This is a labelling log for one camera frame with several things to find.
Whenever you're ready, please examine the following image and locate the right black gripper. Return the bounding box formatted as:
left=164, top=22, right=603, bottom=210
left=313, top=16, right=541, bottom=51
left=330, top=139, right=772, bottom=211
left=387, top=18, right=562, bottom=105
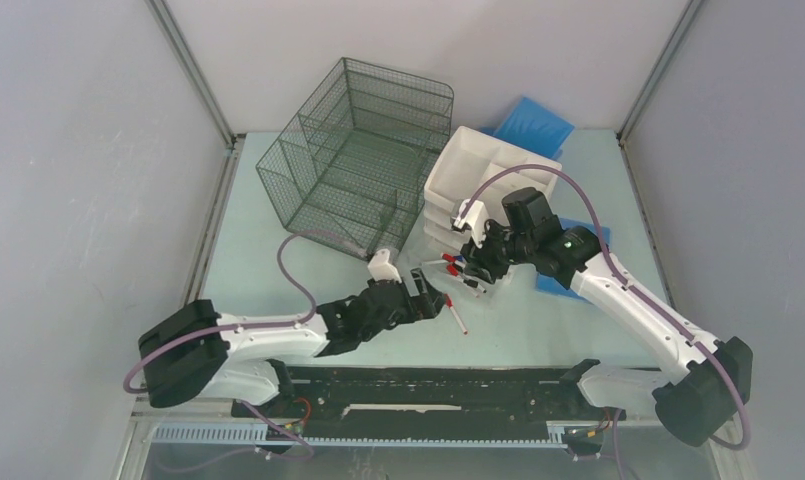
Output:
left=459, top=218, right=534, bottom=286

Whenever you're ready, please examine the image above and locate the red cap marker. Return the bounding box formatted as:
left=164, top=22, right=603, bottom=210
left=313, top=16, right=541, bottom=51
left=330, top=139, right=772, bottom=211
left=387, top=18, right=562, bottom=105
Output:
left=441, top=253, right=466, bottom=268
left=444, top=294, right=469, bottom=335
left=446, top=263, right=463, bottom=277

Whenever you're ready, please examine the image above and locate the black cap marker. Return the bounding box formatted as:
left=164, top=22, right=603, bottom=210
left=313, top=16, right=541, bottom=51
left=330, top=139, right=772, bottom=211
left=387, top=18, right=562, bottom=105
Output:
left=460, top=277, right=487, bottom=295

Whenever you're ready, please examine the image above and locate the white plastic drawer organizer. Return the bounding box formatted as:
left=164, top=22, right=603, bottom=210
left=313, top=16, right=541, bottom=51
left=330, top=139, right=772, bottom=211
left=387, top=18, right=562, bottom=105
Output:
left=424, top=127, right=562, bottom=253

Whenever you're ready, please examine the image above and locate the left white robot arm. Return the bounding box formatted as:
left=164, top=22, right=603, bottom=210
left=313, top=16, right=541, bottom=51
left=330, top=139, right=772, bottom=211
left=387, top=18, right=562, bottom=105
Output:
left=138, top=268, right=447, bottom=417

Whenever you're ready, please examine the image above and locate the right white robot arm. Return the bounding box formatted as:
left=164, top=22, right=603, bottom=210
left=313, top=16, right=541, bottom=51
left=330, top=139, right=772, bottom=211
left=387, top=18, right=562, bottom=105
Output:
left=452, top=187, right=754, bottom=446

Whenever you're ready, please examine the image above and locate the blue folder at right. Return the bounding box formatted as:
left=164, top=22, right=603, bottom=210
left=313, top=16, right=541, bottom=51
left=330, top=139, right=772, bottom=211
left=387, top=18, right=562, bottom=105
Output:
left=535, top=220, right=611, bottom=303

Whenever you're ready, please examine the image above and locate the blue folder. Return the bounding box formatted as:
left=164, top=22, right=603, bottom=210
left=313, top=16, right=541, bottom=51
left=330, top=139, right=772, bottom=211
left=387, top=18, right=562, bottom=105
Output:
left=535, top=220, right=611, bottom=303
left=479, top=97, right=575, bottom=160

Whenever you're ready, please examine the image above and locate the blue folder at back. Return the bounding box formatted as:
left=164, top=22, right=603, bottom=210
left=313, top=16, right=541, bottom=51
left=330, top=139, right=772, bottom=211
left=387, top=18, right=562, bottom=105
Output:
left=479, top=97, right=575, bottom=160

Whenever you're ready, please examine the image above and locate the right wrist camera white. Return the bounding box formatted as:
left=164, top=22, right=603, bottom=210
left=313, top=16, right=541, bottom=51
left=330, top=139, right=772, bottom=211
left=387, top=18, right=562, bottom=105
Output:
left=450, top=198, right=490, bottom=248

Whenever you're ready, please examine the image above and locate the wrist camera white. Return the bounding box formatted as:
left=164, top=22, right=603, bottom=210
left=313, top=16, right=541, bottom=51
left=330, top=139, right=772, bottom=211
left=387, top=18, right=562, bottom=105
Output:
left=367, top=248, right=402, bottom=283
left=450, top=198, right=490, bottom=248

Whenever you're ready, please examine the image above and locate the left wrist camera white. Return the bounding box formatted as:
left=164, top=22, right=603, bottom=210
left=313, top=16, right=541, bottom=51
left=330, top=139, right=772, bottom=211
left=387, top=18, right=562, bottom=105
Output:
left=367, top=248, right=402, bottom=283

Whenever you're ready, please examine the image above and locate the black front rail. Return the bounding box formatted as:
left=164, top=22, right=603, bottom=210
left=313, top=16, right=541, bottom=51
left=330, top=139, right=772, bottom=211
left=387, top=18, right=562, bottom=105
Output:
left=256, top=366, right=617, bottom=445

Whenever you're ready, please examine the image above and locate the green wire mesh basket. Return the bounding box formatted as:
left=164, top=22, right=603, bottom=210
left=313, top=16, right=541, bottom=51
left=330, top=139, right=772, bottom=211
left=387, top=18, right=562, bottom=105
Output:
left=256, top=57, right=454, bottom=257

